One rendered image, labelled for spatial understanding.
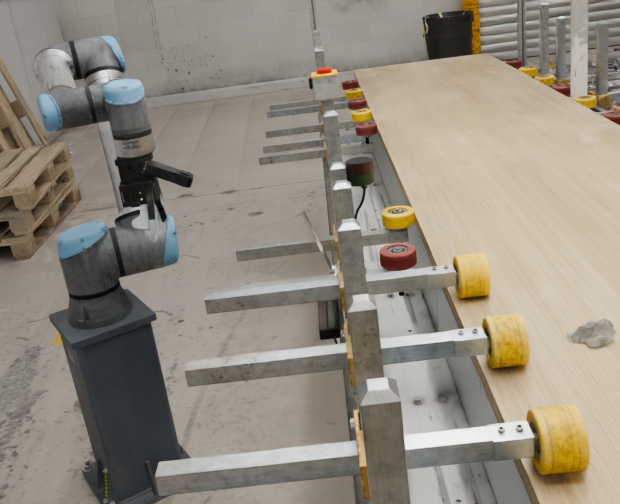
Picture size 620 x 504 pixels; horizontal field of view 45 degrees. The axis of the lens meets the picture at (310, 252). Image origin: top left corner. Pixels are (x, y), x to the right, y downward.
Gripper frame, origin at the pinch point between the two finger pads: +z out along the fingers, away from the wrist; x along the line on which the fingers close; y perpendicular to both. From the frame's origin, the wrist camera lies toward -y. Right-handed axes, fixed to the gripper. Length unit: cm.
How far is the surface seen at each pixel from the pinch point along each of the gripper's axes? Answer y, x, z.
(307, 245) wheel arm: -34.8, -1.5, 8.9
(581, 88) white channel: -145, -109, 2
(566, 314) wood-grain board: -78, 60, 4
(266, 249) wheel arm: -24.5, -1.8, 8.7
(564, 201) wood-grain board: -97, 5, 4
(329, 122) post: -44.0, -5.0, -20.5
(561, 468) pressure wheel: -63, 102, 1
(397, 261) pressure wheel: -54, 27, 4
